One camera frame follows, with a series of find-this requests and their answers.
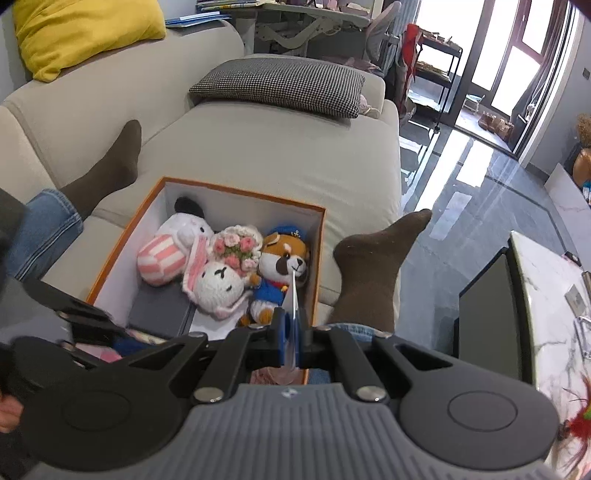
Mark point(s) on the clear acrylic stand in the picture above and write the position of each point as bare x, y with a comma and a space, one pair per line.
584, 334

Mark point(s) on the white cabinet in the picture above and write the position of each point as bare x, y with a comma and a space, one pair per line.
563, 194

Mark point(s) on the person's left hand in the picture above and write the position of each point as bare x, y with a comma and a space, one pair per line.
9, 415

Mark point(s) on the silver box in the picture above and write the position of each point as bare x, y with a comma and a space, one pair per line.
576, 299

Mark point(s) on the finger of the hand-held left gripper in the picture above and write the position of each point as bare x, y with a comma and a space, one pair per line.
55, 300
92, 334

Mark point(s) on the dark notebook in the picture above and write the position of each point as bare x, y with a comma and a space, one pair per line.
572, 258

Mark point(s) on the grey curtain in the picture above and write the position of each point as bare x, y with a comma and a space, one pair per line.
535, 101

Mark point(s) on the white pink-striped plush toy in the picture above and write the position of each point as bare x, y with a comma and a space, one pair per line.
161, 258

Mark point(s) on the beige sofa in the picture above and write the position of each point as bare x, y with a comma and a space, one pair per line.
277, 152

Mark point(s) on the grey office chair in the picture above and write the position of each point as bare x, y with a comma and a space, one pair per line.
383, 27

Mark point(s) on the small white stool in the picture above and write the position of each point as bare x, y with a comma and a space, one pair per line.
473, 104

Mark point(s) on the orange cardboard box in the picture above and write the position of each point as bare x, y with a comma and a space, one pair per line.
240, 203

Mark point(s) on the black trolley rack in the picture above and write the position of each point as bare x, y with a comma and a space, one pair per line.
431, 73

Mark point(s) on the person's right leg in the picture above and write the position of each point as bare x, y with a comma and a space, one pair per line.
369, 267

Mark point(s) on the brown boot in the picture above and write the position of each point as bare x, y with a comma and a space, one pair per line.
503, 130
487, 122

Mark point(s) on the crochet bunny with flowers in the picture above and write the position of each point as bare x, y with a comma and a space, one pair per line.
221, 281

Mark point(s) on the balcony glass door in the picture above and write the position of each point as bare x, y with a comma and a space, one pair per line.
475, 55

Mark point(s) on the grey desk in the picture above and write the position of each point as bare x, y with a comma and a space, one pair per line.
314, 14

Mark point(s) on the houndstooth pillow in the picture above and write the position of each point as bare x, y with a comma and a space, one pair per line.
281, 85

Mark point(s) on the white paper card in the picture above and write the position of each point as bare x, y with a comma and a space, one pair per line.
292, 304

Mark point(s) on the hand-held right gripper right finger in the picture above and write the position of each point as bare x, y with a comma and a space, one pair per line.
304, 332

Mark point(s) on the colourful feather toy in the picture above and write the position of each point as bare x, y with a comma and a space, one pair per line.
575, 420

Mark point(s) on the red cloth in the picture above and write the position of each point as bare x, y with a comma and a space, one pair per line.
410, 41

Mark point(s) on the pink cloth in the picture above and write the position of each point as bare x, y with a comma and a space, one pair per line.
369, 106

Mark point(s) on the dried flowers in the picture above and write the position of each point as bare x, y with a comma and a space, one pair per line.
584, 131

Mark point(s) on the fox plush toy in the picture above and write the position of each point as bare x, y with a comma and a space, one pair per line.
281, 258

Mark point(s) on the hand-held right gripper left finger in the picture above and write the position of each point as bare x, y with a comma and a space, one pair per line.
280, 332

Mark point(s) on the person's leg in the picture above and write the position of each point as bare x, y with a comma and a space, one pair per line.
369, 267
106, 175

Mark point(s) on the brown vase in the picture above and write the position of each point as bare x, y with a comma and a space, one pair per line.
584, 168

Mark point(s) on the marble coffee table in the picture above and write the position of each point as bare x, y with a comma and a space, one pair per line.
540, 286

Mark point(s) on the yellow pillow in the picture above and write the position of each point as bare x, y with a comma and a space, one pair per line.
83, 32

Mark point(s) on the person's left leg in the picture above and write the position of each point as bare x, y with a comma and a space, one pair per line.
106, 175

